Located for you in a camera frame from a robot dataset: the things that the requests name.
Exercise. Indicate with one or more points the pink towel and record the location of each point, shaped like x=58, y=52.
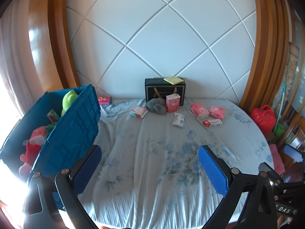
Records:
x=277, y=159

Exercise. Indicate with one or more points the white wet wipes pack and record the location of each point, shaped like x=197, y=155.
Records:
x=178, y=120

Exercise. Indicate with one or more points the red plush toy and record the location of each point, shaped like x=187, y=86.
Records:
x=29, y=152

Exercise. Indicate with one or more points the pink can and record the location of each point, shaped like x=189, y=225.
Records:
x=104, y=100

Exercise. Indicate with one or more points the wooden headboard frame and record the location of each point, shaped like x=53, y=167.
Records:
x=59, y=40

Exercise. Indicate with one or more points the red plastic jug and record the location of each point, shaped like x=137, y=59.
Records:
x=263, y=119

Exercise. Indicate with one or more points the pink floral tissue pack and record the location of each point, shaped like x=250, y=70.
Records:
x=172, y=103

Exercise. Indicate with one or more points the grey plush toy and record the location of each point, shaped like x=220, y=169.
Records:
x=156, y=106

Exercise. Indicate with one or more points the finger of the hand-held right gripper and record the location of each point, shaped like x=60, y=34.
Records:
x=294, y=153
x=286, y=192

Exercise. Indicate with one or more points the black gift box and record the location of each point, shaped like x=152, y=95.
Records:
x=154, y=85

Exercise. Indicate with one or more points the patterned wall hanging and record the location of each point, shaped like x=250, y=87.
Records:
x=292, y=69

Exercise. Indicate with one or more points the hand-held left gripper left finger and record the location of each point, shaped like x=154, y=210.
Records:
x=87, y=171

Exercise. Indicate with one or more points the wooden chair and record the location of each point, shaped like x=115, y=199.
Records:
x=295, y=131

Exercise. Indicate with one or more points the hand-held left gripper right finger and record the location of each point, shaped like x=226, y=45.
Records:
x=212, y=169

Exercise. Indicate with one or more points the green packet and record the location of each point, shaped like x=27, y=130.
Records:
x=50, y=126

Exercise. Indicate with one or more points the small red white box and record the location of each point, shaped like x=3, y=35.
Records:
x=53, y=116

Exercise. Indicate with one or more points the yellow sticky note pad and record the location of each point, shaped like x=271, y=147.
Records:
x=174, y=80

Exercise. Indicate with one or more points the white padded headboard panel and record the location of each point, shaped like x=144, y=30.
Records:
x=154, y=28

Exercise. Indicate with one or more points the green plastic item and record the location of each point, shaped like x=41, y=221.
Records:
x=279, y=129

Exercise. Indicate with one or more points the red white medicine box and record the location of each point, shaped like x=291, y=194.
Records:
x=212, y=123

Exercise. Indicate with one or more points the blue floral bedsheet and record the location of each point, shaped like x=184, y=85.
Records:
x=154, y=148

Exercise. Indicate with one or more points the sheer curtain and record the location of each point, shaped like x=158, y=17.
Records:
x=14, y=52

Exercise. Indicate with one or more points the teal broom stick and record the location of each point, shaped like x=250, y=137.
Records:
x=282, y=100

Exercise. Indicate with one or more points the green plush toy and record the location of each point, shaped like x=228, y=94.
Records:
x=68, y=100

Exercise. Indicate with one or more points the pink white green pack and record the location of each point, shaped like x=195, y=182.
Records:
x=138, y=112

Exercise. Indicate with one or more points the blue plastic container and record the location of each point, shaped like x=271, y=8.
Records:
x=71, y=128

